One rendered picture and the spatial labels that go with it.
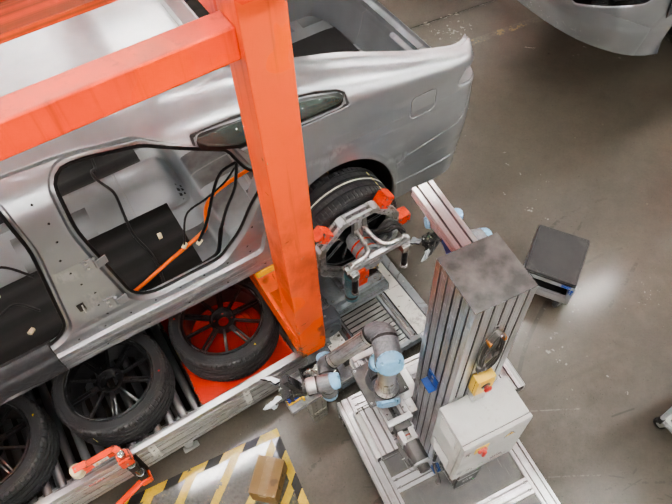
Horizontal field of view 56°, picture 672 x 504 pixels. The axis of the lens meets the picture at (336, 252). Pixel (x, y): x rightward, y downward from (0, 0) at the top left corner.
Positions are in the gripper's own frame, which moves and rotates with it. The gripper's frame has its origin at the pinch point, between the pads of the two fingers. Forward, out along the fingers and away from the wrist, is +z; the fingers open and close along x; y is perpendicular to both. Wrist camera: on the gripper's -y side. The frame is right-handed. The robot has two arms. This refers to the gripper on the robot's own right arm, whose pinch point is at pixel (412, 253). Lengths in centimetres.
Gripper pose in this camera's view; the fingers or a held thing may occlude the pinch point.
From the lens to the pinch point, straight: 365.1
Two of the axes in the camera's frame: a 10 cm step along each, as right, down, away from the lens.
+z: -8.4, 4.7, -2.6
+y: -0.3, -5.3, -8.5
